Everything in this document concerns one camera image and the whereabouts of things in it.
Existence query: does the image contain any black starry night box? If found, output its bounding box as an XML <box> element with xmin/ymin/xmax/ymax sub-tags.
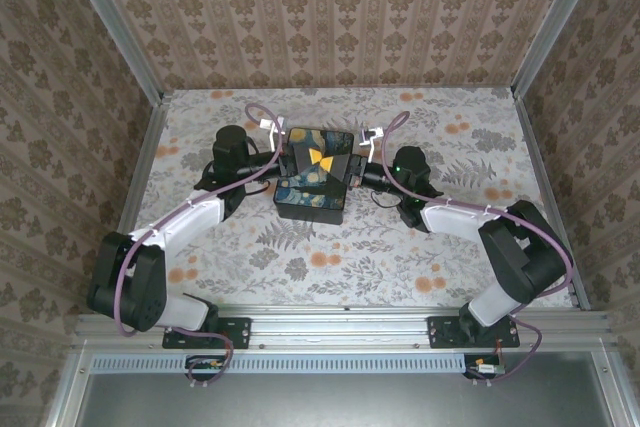
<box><xmin>272</xmin><ymin>126</ymin><xmax>357</xmax><ymax>227</ymax></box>

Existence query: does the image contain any floral patterned table cover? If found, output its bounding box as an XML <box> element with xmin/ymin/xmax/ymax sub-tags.
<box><xmin>137</xmin><ymin>86</ymin><xmax>549</xmax><ymax>309</ymax></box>

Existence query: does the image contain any aluminium front beam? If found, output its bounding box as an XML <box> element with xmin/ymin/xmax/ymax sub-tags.
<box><xmin>74</xmin><ymin>304</ymin><xmax>617</xmax><ymax>349</ymax></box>

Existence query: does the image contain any metal sheet panel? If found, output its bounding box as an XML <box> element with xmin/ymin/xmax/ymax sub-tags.
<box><xmin>79</xmin><ymin>351</ymin><xmax>617</xmax><ymax>427</ymax></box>

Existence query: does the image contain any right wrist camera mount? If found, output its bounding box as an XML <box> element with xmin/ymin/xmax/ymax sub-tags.
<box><xmin>357</xmin><ymin>126</ymin><xmax>385</xmax><ymax>158</ymax></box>

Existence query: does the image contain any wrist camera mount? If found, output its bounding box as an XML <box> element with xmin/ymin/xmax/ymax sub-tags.
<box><xmin>258</xmin><ymin>115</ymin><xmax>290</xmax><ymax>152</ymax></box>
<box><xmin>357</xmin><ymin>126</ymin><xmax>385</xmax><ymax>158</ymax></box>

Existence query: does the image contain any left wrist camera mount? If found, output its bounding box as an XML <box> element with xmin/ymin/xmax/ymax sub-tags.
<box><xmin>258</xmin><ymin>115</ymin><xmax>290</xmax><ymax>152</ymax></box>

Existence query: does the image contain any aluminium table side rail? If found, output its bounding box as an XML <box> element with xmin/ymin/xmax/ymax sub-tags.
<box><xmin>514</xmin><ymin>94</ymin><xmax>592</xmax><ymax>311</ymax></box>
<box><xmin>93</xmin><ymin>94</ymin><xmax>169</xmax><ymax>313</ymax></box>

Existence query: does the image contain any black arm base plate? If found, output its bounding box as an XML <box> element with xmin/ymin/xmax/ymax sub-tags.
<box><xmin>162</xmin><ymin>316</ymin><xmax>252</xmax><ymax>350</ymax></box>
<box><xmin>427</xmin><ymin>315</ymin><xmax>521</xmax><ymax>350</ymax></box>

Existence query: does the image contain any aluminium frame post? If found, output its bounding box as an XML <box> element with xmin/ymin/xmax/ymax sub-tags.
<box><xmin>56</xmin><ymin>0</ymin><xmax>167</xmax><ymax>104</ymax></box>
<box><xmin>509</xmin><ymin>0</ymin><xmax>610</xmax><ymax>99</ymax></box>

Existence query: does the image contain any grey slotted cable duct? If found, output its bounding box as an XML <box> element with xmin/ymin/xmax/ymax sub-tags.
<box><xmin>92</xmin><ymin>352</ymin><xmax>469</xmax><ymax>375</ymax></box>

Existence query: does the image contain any cable connector board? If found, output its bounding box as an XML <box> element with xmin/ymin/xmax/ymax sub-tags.
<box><xmin>463</xmin><ymin>354</ymin><xmax>507</xmax><ymax>381</ymax></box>
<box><xmin>185</xmin><ymin>354</ymin><xmax>232</xmax><ymax>381</ymax></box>

